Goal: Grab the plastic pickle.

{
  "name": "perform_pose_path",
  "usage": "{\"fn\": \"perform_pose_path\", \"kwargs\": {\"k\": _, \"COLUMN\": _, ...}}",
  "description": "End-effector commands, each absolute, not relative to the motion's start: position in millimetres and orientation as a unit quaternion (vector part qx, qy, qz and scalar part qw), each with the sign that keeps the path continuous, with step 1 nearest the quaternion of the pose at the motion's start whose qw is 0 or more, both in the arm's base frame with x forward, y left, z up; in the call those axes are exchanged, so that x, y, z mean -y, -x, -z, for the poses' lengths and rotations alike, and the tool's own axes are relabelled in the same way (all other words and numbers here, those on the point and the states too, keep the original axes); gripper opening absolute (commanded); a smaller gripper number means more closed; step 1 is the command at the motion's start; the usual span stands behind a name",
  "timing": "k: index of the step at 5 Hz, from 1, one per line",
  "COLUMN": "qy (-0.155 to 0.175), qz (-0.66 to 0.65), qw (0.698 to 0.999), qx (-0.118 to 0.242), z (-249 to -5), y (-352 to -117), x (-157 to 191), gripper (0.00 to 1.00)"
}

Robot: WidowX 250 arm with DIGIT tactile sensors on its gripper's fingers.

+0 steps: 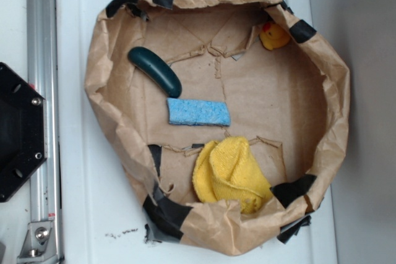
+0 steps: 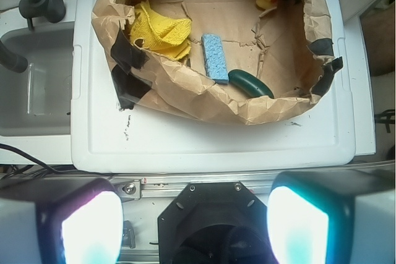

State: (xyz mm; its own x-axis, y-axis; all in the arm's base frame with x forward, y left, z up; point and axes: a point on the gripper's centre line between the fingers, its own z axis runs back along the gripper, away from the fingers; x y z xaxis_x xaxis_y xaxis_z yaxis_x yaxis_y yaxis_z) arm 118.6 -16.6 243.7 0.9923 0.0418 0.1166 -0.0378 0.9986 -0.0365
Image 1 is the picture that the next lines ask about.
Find dark green plastic pickle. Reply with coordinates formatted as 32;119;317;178
127;46;183;98

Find blue sponge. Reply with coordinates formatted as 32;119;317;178
167;98;231;127

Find yellow folded cloth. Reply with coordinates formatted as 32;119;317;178
192;136;273;214

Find yellow rubber duck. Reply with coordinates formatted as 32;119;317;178
259;21;291;50

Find brown paper bag enclosure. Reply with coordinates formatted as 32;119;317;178
84;0;350;255

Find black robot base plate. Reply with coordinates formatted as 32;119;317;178
1;62;46;203

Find aluminium extrusion rail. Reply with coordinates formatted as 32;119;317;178
27;0;64;263

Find metal corner bracket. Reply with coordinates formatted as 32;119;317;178
17;221;57;263

